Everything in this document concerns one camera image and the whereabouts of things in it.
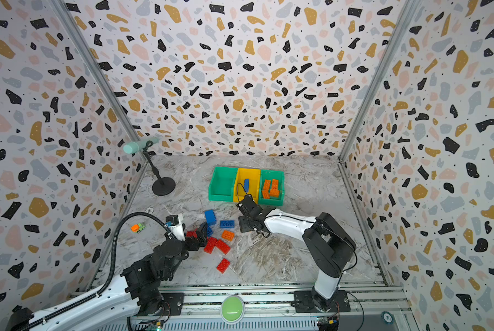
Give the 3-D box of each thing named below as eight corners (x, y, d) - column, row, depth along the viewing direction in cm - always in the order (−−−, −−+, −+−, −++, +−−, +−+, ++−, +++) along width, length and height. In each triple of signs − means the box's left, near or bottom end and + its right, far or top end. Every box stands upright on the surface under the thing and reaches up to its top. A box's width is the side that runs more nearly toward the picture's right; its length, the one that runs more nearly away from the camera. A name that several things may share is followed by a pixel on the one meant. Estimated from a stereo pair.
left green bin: (210, 204, 104) (207, 194, 97) (215, 176, 116) (213, 166, 109) (234, 204, 104) (233, 195, 98) (237, 176, 116) (236, 166, 110)
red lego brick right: (214, 245, 90) (213, 243, 88) (219, 239, 92) (219, 237, 90) (226, 255, 87) (225, 253, 86) (231, 249, 89) (230, 247, 87)
